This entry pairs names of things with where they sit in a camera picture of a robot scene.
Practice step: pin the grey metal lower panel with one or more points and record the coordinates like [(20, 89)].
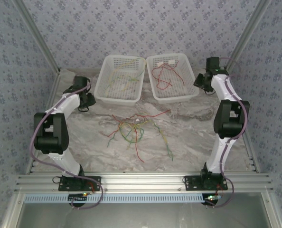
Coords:
[(141, 216)]

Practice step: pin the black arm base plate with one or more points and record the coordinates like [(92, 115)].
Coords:
[(193, 186), (67, 186)]

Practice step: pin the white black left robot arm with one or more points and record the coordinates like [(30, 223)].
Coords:
[(62, 133)]

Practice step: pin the white perforated basket with labels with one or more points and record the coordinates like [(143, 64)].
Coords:
[(179, 97)]

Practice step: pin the aluminium frame corner post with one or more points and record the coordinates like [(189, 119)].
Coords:
[(41, 39), (245, 35)]

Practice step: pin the plain white perforated basket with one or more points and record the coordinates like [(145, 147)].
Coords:
[(115, 101)]

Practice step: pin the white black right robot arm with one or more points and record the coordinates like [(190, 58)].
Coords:
[(228, 123)]

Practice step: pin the wide aluminium mounting rail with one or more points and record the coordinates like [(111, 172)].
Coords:
[(141, 183)]

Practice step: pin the small black controller board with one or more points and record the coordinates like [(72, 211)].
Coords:
[(78, 197), (212, 199)]

